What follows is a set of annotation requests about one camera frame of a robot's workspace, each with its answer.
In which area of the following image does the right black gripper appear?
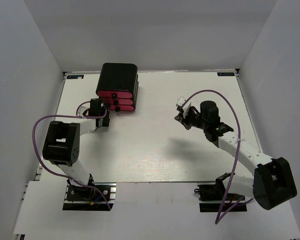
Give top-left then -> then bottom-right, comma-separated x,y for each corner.
175,108 -> 209,130

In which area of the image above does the pink bottom drawer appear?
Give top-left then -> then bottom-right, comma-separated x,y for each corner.
109,105 -> 136,112

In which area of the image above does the pink drawer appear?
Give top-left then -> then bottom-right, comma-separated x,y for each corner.
96,90 -> 134,99
109,105 -> 136,112
102,97 -> 135,106

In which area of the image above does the pink top drawer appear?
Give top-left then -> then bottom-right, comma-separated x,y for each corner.
96,90 -> 134,99

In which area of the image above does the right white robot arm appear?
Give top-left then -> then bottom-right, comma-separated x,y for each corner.
174,98 -> 297,210

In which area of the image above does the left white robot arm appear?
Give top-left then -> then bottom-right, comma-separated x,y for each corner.
42,98 -> 110,200

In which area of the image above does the black drawer cabinet shell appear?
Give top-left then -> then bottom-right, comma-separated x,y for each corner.
96,62 -> 139,107

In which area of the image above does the left blue corner label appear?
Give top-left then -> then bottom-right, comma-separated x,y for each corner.
66,74 -> 84,80

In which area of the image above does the blue corner label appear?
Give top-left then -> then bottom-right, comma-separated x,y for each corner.
217,72 -> 235,77
66,74 -> 84,80

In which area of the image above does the right blue corner label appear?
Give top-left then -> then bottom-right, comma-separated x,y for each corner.
217,72 -> 235,77

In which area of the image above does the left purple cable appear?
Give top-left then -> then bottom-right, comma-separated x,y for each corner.
31,101 -> 115,211

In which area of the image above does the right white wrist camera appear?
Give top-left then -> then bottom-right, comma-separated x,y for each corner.
176,96 -> 192,116

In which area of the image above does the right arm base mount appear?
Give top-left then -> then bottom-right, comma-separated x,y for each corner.
192,183 -> 248,213

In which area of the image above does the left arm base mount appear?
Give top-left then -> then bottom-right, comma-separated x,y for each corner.
62,183 -> 117,212

